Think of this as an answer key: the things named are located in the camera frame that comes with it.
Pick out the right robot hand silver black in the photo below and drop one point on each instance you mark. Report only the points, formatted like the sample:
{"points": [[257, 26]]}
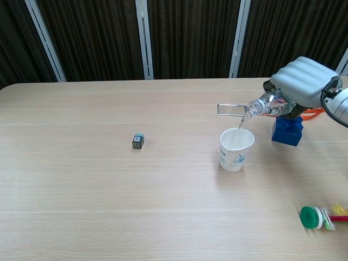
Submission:
{"points": [[304, 81]]}

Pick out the transparent water bottle green label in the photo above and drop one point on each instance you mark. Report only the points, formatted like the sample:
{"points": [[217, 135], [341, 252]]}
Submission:
{"points": [[261, 107]]}

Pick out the small white paper cup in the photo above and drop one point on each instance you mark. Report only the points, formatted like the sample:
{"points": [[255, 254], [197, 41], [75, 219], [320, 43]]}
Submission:
{"points": [[235, 152]]}

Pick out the blue toy building block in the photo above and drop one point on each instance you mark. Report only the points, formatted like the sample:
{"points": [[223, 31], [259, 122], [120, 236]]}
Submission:
{"points": [[285, 133]]}

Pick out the clear badge holder metal clasp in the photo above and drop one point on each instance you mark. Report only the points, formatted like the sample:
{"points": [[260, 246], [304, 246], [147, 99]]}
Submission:
{"points": [[231, 110]]}

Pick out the green and white toy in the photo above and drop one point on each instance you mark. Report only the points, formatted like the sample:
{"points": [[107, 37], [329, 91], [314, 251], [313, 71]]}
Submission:
{"points": [[310, 217]]}

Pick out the small grey teal cube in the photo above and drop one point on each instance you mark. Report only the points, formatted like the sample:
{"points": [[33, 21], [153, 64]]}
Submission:
{"points": [[138, 141]]}

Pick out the silver partition post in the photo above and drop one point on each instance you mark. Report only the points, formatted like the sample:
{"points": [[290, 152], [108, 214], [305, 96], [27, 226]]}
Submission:
{"points": [[44, 38], [144, 40], [240, 30], [343, 63]]}

